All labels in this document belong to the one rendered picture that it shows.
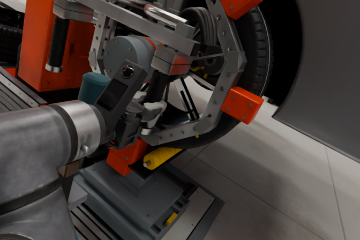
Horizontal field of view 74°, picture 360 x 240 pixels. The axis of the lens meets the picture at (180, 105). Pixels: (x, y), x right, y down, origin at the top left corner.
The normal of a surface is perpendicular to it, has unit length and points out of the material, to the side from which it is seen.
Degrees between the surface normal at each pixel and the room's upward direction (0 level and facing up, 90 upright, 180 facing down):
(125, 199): 0
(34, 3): 90
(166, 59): 90
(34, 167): 48
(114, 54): 90
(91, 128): 56
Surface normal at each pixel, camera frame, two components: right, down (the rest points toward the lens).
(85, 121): 0.77, -0.38
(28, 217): 0.59, -0.16
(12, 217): 0.33, -0.10
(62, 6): -0.48, 0.17
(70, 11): 0.80, 0.47
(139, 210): 0.35, -0.87
